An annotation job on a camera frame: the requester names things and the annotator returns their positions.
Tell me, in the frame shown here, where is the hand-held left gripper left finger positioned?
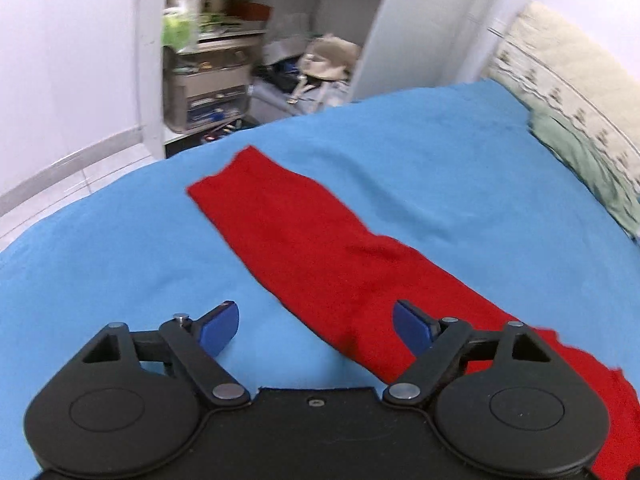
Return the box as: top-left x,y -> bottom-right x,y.
81,300 -> 251,409

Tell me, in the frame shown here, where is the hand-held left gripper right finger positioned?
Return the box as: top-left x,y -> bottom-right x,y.
382,299 -> 556,407

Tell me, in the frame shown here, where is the white shelving unit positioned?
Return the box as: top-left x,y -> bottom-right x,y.
137,0 -> 437,161

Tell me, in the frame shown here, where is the grey plastic drawer unit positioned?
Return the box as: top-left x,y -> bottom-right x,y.
164,49 -> 254,135

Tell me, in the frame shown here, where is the red garment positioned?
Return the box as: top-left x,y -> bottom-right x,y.
186,145 -> 640,480

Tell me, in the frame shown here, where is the beige cloth hat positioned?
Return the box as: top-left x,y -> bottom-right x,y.
297,34 -> 362,84

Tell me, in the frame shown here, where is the cream patterned pillow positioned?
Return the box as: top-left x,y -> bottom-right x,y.
487,1 -> 640,191

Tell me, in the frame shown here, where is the pile of grey clothes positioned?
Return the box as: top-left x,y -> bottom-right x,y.
250,76 -> 352,124

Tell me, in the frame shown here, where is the blue bed sheet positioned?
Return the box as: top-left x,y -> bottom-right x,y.
0,79 -> 640,480

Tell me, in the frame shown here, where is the pale green cloth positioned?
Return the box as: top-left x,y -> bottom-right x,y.
529,110 -> 640,241

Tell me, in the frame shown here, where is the red box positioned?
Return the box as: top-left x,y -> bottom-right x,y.
235,1 -> 274,24

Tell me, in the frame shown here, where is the green plastic bag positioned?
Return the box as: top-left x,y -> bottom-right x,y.
161,7 -> 199,54

